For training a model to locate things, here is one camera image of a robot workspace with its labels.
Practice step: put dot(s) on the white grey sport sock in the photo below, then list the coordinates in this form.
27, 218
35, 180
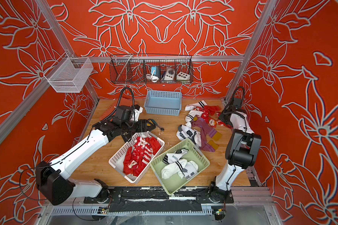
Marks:
174, 157
185, 132

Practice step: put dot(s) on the ratchet wrench green handle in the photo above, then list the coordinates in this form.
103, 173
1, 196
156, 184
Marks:
155, 123

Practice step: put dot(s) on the red christmas sock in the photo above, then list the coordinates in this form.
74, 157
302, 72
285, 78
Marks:
155, 145

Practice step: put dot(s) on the blue white charger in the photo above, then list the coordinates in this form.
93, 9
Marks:
155, 71

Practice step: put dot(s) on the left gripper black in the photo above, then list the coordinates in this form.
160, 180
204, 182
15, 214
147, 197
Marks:
143, 125

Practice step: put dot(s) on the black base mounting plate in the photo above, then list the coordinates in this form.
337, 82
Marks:
155, 199

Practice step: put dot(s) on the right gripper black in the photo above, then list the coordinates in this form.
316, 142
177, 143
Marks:
221, 116

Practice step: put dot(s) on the white round socket adapter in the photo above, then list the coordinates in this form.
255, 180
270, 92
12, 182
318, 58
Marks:
169, 74

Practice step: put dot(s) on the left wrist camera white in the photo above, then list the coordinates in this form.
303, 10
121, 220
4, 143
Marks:
136, 113

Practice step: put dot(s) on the white perforated plastic basket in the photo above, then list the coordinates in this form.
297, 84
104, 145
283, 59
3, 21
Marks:
116, 161

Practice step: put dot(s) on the green perforated plastic basket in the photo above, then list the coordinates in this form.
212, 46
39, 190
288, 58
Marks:
174, 183

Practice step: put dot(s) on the white sock black stripes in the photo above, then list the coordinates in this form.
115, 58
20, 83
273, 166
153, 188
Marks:
171, 169

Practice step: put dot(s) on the small white sock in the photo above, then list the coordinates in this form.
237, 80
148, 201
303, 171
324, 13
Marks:
188, 170

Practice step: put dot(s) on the blue perforated plastic basket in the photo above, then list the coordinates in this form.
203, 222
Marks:
163, 103

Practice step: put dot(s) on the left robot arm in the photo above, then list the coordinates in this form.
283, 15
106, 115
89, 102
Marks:
53, 178

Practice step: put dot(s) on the red white striped sock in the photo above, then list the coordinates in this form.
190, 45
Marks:
141, 154

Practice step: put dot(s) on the white wire mesh basket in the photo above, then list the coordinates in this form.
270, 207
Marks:
68, 76

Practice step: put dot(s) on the red santa sock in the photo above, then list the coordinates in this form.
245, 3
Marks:
210, 114
131, 162

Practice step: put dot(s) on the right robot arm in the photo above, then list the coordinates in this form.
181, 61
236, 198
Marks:
241, 151

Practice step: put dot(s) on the black wire wall basket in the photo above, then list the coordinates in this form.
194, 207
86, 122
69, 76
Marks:
136, 68

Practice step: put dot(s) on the purple sock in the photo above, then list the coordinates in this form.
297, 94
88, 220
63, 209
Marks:
208, 135

